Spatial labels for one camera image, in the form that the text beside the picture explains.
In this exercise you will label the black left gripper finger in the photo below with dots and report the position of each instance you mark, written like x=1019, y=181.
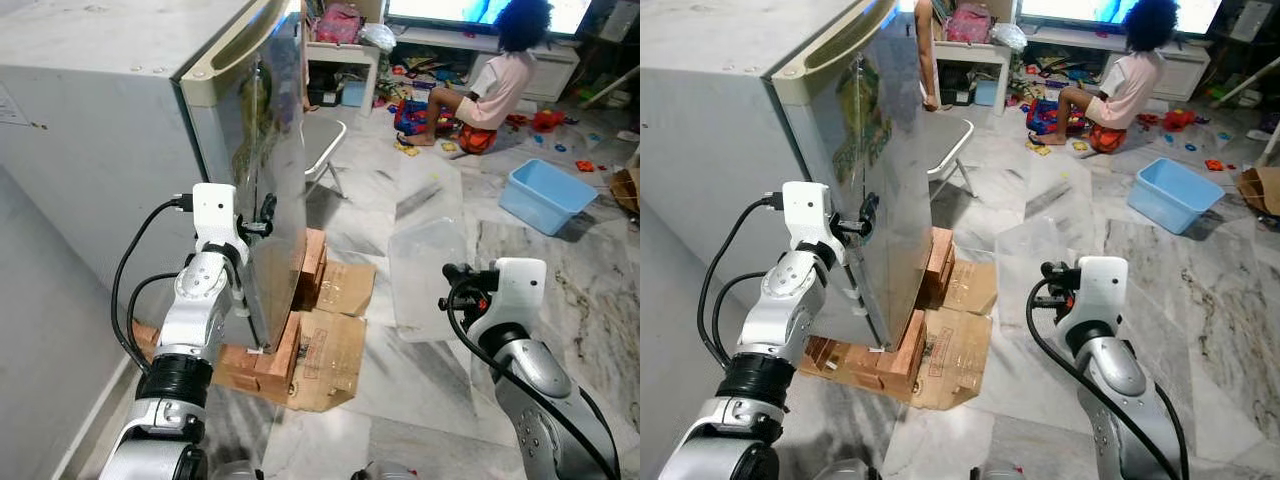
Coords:
x=267, y=210
x=871, y=212

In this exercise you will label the fridge door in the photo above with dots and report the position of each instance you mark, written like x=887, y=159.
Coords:
x=895, y=150
x=275, y=140

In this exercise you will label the grey fridge body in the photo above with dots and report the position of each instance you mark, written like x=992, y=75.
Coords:
x=100, y=130
x=720, y=130

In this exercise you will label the grey folding chair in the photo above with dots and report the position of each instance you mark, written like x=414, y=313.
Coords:
x=322, y=140
x=948, y=140

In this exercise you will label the light blue plastic tub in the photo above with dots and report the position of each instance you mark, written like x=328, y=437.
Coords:
x=545, y=200
x=1170, y=195

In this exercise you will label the flattened brown cardboard sheet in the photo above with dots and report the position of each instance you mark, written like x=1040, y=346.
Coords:
x=955, y=350
x=335, y=350

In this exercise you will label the yellow square toy tile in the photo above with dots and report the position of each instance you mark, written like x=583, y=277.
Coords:
x=1040, y=148
x=408, y=148

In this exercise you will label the blue storage bin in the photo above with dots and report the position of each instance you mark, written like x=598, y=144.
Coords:
x=985, y=93
x=352, y=95

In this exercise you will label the blue and red bag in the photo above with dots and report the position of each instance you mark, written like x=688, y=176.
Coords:
x=415, y=118
x=1045, y=118

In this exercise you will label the white plastic table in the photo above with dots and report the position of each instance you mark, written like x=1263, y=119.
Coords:
x=340, y=50
x=965, y=50

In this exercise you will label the red toy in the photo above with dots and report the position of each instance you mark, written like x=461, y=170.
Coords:
x=1178, y=120
x=547, y=120

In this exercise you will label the small brown cardboard box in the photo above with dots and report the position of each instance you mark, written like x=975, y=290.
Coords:
x=1262, y=190
x=627, y=190

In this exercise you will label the child in pink shirt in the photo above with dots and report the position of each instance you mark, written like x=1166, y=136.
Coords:
x=495, y=90
x=1125, y=90

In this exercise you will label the silver robot right leg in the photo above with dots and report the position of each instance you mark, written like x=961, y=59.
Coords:
x=998, y=473
x=382, y=473

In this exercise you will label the silver robot leg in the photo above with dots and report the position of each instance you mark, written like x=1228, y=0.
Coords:
x=238, y=472
x=842, y=471
x=382, y=473
x=998, y=473

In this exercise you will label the pink bag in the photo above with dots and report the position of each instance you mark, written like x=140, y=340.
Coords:
x=970, y=25
x=340, y=25

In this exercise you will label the clear plastic toy bag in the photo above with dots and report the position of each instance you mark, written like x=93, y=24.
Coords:
x=1008, y=38
x=378, y=38

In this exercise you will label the white television console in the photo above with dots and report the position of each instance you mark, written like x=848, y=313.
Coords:
x=1190, y=65
x=560, y=65

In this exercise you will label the silver robot left leg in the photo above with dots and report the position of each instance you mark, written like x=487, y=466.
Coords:
x=238, y=472
x=842, y=471

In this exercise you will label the flat screen television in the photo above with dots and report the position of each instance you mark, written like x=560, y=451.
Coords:
x=1080, y=10
x=450, y=10

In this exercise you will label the white speaker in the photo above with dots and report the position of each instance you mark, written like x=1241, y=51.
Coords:
x=1250, y=20
x=620, y=20

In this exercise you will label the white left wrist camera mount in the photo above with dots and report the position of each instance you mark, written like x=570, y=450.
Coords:
x=215, y=215
x=808, y=215

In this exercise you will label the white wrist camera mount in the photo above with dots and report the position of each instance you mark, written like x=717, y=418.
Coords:
x=515, y=295
x=808, y=215
x=1100, y=295
x=215, y=215

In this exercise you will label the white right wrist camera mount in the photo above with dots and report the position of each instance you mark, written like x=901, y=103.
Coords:
x=515, y=295
x=1100, y=295

